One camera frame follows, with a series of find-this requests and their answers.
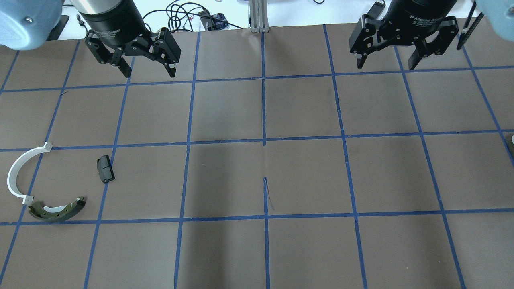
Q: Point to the black brake pad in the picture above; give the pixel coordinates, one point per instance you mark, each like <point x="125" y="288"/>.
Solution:
<point x="104" y="169"/>

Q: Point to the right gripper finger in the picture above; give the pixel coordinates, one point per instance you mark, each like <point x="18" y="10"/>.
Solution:
<point x="447" y="31"/>
<point x="370" y="35"/>

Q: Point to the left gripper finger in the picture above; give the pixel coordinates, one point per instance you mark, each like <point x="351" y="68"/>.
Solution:
<point x="104" y="56"/>
<point x="163" y="48"/>

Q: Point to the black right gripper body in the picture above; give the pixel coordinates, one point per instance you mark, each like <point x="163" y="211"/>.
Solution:
<point x="421" y="12"/>

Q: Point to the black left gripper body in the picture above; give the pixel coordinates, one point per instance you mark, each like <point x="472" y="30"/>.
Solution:
<point x="113" y="22"/>

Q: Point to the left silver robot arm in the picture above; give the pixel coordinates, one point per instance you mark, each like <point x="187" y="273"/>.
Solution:
<point x="27" y="24"/>

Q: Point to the olive green brake shoe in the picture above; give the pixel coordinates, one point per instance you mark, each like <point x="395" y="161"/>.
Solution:
<point x="41" y="212"/>

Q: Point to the aluminium frame post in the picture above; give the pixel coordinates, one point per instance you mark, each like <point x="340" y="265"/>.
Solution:
<point x="258" y="16"/>

